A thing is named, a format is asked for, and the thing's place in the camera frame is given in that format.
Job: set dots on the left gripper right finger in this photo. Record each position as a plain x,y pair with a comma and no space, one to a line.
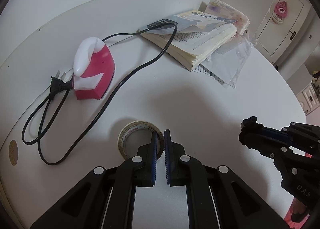
216,197

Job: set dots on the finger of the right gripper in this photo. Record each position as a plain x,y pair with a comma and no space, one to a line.
276,149
251,129

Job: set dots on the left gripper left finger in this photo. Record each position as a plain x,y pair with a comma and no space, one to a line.
104,198

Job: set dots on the clear tape roll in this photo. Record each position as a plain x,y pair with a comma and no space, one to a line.
136,134

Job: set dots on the pink bedding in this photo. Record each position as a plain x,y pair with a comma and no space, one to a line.
291,217

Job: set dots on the clear plastic sleeve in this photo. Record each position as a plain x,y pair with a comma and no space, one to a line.
226,63

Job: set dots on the white cabinet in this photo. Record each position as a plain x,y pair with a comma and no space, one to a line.
308,99

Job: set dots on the white room door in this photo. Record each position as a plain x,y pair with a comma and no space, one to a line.
280,26

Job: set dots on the pink plush door hanging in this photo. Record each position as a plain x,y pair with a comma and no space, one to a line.
280,12

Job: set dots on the white tissue pack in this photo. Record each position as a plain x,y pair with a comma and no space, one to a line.
222,9

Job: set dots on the pink white mini iron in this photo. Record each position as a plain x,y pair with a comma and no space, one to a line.
93,69

